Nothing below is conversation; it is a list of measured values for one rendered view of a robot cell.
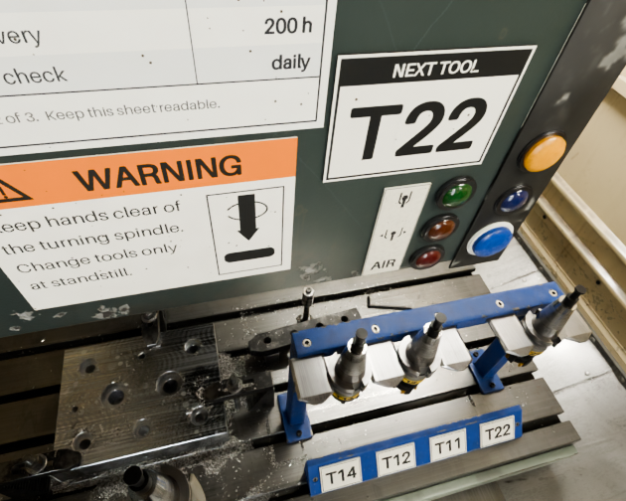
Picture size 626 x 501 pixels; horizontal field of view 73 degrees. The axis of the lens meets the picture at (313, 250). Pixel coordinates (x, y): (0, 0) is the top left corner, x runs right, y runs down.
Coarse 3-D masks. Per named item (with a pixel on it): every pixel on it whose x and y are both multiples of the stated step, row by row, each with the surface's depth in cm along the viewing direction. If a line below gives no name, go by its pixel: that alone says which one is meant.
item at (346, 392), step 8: (336, 360) 62; (368, 360) 62; (328, 368) 61; (368, 368) 61; (328, 376) 61; (336, 376) 60; (368, 376) 60; (336, 384) 59; (344, 384) 59; (352, 384) 59; (360, 384) 61; (336, 392) 61; (344, 392) 60; (352, 392) 60
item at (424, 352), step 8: (424, 328) 58; (416, 336) 60; (424, 336) 58; (432, 336) 58; (440, 336) 58; (408, 344) 63; (416, 344) 60; (424, 344) 59; (432, 344) 58; (408, 352) 62; (416, 352) 60; (424, 352) 60; (432, 352) 60; (416, 360) 61; (424, 360) 61; (432, 360) 61
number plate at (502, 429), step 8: (512, 416) 86; (480, 424) 84; (488, 424) 84; (496, 424) 85; (504, 424) 85; (512, 424) 86; (480, 432) 84; (488, 432) 85; (496, 432) 85; (504, 432) 86; (512, 432) 86; (480, 440) 85; (488, 440) 85; (496, 440) 86; (504, 440) 86
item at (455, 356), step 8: (448, 328) 67; (456, 328) 68; (448, 336) 66; (456, 336) 67; (440, 344) 66; (448, 344) 66; (456, 344) 66; (464, 344) 66; (440, 352) 65; (448, 352) 65; (456, 352) 65; (464, 352) 65; (448, 360) 64; (456, 360) 64; (464, 360) 64; (472, 360) 64; (448, 368) 63; (456, 368) 63; (464, 368) 63
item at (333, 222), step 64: (384, 0) 17; (448, 0) 17; (512, 0) 18; (576, 0) 19; (320, 128) 21; (512, 128) 24; (320, 192) 24; (320, 256) 29; (448, 256) 33; (0, 320) 25; (64, 320) 27
